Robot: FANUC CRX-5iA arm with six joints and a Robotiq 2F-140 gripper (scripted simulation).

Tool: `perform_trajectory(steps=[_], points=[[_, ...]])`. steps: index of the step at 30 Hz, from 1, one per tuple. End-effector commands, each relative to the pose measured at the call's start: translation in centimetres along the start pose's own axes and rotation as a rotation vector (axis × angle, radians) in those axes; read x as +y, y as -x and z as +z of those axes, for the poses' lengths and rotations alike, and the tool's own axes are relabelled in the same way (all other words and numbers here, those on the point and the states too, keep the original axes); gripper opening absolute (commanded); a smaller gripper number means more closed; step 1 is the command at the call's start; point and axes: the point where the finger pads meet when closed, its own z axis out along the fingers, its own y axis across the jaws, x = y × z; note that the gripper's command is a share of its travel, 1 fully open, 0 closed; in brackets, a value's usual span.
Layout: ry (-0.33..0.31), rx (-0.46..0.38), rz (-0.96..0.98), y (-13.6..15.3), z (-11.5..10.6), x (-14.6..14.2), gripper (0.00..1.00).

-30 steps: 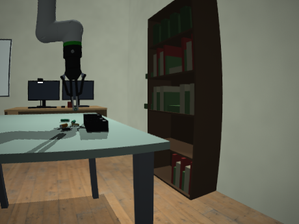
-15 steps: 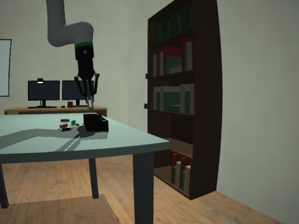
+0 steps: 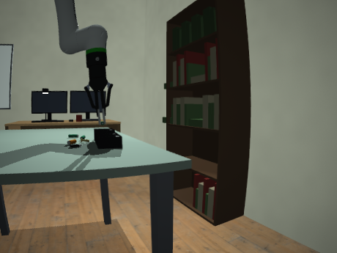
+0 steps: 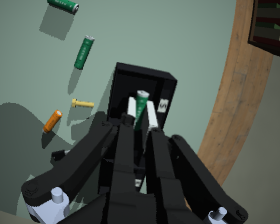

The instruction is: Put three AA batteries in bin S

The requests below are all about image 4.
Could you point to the green aa battery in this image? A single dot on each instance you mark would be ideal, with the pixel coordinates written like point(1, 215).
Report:
point(83, 52)
point(65, 4)
point(141, 101)

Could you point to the black rack of labelled bins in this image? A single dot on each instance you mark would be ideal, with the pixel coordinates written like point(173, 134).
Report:
point(129, 79)

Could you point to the orange cylinder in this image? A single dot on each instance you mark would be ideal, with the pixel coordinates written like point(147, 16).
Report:
point(52, 121)

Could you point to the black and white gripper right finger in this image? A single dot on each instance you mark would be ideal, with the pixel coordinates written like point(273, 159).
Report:
point(202, 192)

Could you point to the brass bolt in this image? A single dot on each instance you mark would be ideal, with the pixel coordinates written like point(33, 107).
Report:
point(83, 104)

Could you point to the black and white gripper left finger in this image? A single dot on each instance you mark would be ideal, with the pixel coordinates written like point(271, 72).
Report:
point(48, 196)

